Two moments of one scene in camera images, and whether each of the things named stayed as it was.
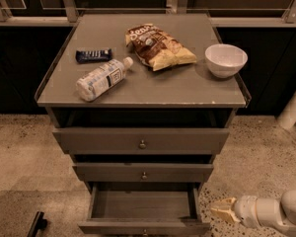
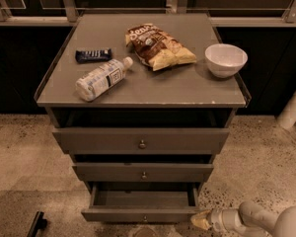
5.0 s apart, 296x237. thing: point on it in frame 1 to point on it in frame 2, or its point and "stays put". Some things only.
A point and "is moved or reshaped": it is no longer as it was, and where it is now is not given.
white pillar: x=295 y=107 stays put
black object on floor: x=39 y=222 stays put
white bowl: x=225 y=60 stays put
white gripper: x=246 y=208 to x=217 y=218
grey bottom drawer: x=144 y=209 is moved or reshaped
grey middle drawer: x=140 y=173 stays put
